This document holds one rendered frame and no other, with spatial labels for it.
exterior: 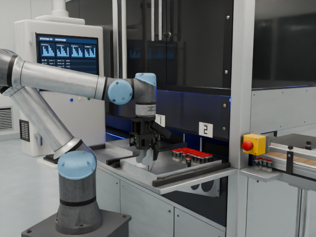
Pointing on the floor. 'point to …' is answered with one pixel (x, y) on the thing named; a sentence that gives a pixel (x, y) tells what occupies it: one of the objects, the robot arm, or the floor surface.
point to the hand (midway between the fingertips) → (150, 167)
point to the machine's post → (240, 114)
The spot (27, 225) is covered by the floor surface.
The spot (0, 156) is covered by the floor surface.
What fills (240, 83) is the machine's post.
